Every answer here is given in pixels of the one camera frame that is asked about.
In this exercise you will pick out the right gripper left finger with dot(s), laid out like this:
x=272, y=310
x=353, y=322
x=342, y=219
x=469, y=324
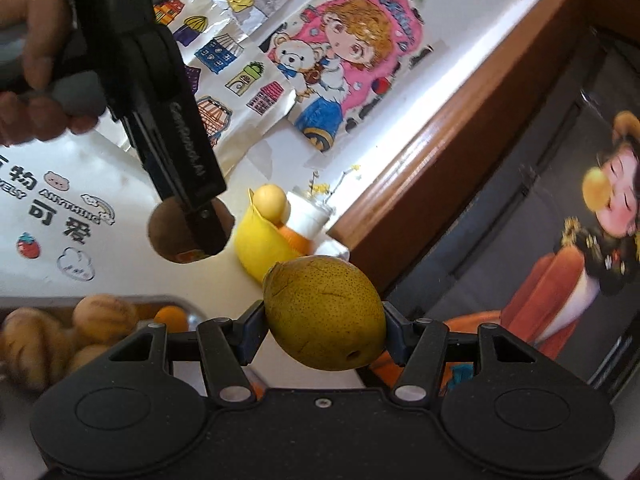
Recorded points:
x=222, y=348

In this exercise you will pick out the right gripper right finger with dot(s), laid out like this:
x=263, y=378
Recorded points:
x=423, y=348

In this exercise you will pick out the small orange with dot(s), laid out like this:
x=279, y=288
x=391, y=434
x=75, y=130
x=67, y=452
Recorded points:
x=174, y=318

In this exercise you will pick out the green pear back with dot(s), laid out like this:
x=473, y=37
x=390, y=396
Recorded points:
x=325, y=313

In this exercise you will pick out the striped pepino melon front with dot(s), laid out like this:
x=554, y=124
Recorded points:
x=105, y=319

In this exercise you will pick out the striped pepino melon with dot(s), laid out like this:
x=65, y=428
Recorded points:
x=105, y=319
x=36, y=348

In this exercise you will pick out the brown kiwi fruit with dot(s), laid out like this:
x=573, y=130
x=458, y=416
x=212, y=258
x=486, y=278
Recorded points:
x=170, y=236

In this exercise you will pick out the brownish round pear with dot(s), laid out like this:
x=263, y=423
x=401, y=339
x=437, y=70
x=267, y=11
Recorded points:
x=85, y=356

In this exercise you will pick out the person's left hand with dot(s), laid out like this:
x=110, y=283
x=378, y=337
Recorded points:
x=40, y=118

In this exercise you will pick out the yellow plastic bowl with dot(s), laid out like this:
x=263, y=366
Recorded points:
x=258, y=244

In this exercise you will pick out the houses drawing paper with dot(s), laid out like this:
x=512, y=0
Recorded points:
x=240, y=93

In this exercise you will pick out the white folded paper in bowl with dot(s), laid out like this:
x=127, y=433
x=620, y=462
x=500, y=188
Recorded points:
x=332, y=248

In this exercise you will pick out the yellow apple in bowl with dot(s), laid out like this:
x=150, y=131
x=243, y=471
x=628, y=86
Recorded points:
x=271, y=202

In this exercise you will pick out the white jar with flowers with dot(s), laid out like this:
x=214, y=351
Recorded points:
x=310, y=206

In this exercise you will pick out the girl in orange dress painting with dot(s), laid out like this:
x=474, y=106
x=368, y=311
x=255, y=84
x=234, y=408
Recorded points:
x=575, y=238

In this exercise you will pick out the white printed table mat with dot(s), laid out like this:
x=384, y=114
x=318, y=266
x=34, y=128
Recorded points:
x=73, y=224

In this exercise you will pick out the colourful cartoon drawings poster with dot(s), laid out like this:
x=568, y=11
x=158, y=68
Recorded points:
x=336, y=55

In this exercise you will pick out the metal baking tray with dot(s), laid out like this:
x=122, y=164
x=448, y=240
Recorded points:
x=85, y=387

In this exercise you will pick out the brown wooden door frame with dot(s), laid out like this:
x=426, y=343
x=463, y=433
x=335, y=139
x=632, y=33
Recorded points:
x=429, y=183

